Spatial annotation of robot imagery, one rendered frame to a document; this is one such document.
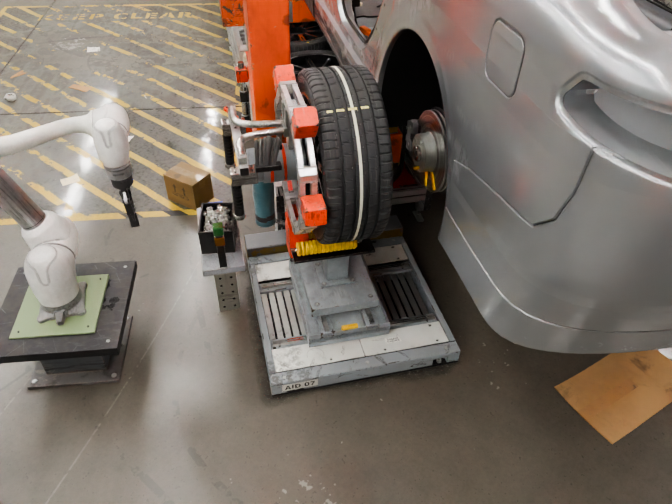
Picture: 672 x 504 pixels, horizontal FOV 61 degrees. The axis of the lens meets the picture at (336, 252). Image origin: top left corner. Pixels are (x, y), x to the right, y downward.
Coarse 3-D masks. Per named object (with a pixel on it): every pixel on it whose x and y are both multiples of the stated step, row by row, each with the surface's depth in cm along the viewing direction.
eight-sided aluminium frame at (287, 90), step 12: (288, 84) 204; (276, 96) 219; (288, 96) 197; (300, 96) 197; (276, 108) 224; (288, 108) 191; (312, 144) 190; (300, 156) 189; (312, 156) 189; (300, 168) 188; (312, 168) 189; (300, 180) 189; (312, 180) 190; (288, 192) 238; (300, 192) 193; (312, 192) 194; (288, 204) 233; (300, 204) 196; (300, 216) 200; (300, 228) 204; (312, 228) 206
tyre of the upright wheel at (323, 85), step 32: (320, 96) 189; (352, 96) 190; (320, 128) 186; (352, 128) 187; (384, 128) 189; (352, 160) 188; (384, 160) 189; (352, 192) 191; (384, 192) 194; (352, 224) 202; (384, 224) 205
